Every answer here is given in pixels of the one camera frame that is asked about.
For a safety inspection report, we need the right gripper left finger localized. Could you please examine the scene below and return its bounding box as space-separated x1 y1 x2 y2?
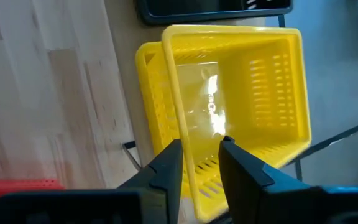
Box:
0 139 185 224

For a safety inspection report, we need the yellow plastic basket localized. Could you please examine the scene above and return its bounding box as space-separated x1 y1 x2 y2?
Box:
134 41 186 162
161 24 313 223

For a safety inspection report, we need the red plastic basket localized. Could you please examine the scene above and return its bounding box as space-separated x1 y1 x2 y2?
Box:
0 178 65 224

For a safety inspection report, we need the black plastic basket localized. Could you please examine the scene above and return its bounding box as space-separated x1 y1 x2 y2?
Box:
134 0 294 26

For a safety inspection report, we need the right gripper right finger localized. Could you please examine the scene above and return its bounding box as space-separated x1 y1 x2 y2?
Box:
218 136 358 224

